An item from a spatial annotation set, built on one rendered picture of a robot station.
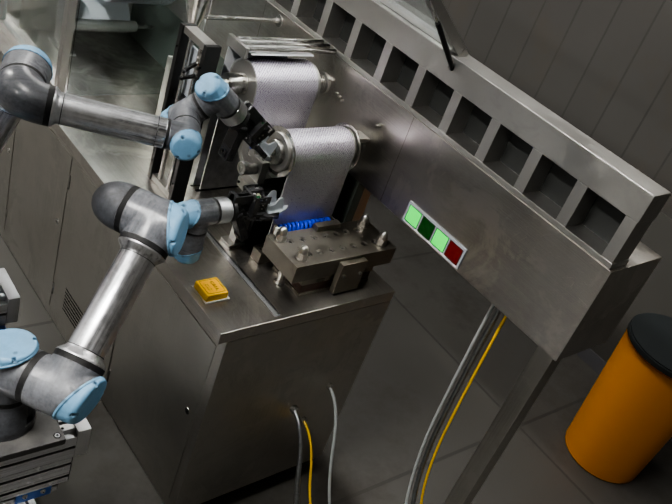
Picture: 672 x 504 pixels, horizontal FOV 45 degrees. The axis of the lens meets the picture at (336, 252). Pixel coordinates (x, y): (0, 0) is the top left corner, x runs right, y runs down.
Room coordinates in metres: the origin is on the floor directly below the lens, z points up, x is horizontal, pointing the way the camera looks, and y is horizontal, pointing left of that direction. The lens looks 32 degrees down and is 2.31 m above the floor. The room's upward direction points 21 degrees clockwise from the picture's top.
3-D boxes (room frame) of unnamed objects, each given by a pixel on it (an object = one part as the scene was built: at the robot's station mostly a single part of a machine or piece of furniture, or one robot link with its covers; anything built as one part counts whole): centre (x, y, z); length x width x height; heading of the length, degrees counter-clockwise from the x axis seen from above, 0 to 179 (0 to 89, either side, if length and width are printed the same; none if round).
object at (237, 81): (2.23, 0.46, 1.34); 0.06 x 0.06 x 0.06; 49
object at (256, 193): (1.96, 0.29, 1.12); 0.12 x 0.08 x 0.09; 139
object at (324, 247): (2.09, 0.02, 1.00); 0.40 x 0.16 x 0.06; 139
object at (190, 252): (1.84, 0.41, 1.01); 0.11 x 0.08 x 0.11; 85
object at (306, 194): (2.14, 0.13, 1.11); 0.23 x 0.01 x 0.18; 139
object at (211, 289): (1.81, 0.29, 0.91); 0.07 x 0.07 x 0.02; 49
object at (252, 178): (2.08, 0.31, 1.05); 0.06 x 0.05 x 0.31; 139
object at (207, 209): (1.84, 0.39, 1.11); 0.11 x 0.08 x 0.09; 139
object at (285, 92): (2.27, 0.28, 1.16); 0.39 x 0.23 x 0.51; 49
